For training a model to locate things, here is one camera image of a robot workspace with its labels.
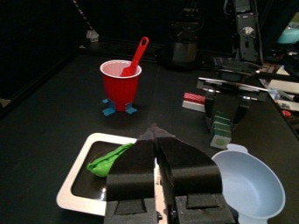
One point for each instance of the red toy spatula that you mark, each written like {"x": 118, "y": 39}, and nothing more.
{"x": 138, "y": 55}

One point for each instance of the white frame corner bracket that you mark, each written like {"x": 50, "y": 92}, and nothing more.
{"x": 93, "y": 35}

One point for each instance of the green toy pea pod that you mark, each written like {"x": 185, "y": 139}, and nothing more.
{"x": 103, "y": 166}

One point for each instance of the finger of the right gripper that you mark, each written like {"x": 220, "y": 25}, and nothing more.
{"x": 242, "y": 109}
{"x": 210, "y": 108}

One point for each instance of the red and white toy nigiri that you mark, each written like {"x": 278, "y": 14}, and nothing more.
{"x": 194, "y": 102}

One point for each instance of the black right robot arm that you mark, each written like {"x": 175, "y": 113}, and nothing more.
{"x": 248, "y": 40}

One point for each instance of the white tray with black inside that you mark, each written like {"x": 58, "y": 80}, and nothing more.
{"x": 74, "y": 189}

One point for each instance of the small red object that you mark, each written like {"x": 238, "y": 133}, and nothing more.
{"x": 286, "y": 113}

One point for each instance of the red plastic cup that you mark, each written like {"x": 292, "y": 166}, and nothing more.
{"x": 121, "y": 90}

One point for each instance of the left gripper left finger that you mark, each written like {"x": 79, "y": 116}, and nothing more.
{"x": 130, "y": 175}

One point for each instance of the green toy sushi roll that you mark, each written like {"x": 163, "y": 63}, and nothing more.
{"x": 221, "y": 134}

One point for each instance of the turquoise container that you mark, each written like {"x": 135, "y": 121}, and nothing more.
{"x": 289, "y": 33}

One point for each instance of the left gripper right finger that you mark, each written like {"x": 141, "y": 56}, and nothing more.
{"x": 191, "y": 175}

